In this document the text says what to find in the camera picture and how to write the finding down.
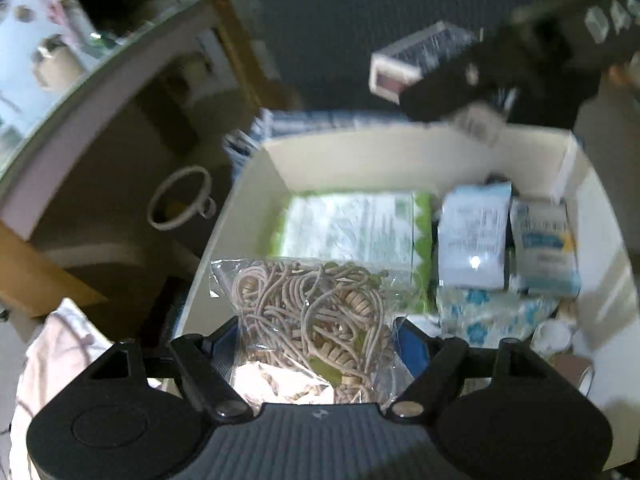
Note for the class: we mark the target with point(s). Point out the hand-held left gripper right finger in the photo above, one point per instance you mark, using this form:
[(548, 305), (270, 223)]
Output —
[(412, 350)]

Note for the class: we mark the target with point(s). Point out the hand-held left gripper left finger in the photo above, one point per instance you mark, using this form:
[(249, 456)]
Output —
[(222, 345)]

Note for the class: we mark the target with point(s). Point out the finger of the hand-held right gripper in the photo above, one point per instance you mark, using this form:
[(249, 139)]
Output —
[(440, 90)]

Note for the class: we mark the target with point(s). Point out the blue playing card deck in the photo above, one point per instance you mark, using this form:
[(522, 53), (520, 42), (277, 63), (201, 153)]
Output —
[(415, 55)]

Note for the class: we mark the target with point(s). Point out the white cardboard box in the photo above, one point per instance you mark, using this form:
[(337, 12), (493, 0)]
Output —
[(375, 160)]

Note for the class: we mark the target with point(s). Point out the silver white sachet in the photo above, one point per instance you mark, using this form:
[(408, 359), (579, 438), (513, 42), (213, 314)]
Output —
[(470, 230)]

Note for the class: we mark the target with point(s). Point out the blue white medicine sachet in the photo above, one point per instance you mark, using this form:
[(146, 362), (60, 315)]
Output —
[(542, 240)]

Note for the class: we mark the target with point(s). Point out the blue floral pouch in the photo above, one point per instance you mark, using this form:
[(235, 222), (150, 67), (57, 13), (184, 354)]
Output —
[(480, 310)]

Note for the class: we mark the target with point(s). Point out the blue checked cloth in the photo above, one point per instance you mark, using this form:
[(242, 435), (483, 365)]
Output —
[(325, 120)]

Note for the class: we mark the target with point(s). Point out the pale tape roll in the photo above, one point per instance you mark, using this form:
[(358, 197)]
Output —
[(550, 335)]

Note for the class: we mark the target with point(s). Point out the green dotted packet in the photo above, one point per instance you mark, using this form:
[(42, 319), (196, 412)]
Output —
[(350, 225)]

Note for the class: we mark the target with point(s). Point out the blue grey covered chair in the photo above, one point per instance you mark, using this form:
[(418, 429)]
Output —
[(325, 10)]

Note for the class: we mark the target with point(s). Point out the white metal hoop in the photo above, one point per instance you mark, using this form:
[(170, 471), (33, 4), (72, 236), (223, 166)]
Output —
[(152, 206)]

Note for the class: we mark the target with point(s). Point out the brown paper tube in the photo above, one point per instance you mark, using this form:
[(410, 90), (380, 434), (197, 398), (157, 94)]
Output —
[(570, 372)]

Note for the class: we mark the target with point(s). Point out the wooden desk with pale top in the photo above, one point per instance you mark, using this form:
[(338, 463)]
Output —
[(100, 90)]

